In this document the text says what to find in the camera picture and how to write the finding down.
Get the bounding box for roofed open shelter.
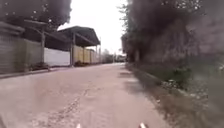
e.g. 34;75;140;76
53;25;102;67

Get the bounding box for grey concrete road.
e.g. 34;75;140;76
0;62;173;128

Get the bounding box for large dark trees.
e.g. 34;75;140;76
119;0;224;68

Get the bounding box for weedy verge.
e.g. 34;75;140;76
126;61;224;128

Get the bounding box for grey kerb strip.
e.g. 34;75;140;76
0;64;88;80

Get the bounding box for grey corrugated gate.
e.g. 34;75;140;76
0;21;26;75

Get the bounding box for white and yellow wall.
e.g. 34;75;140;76
14;38;101;73

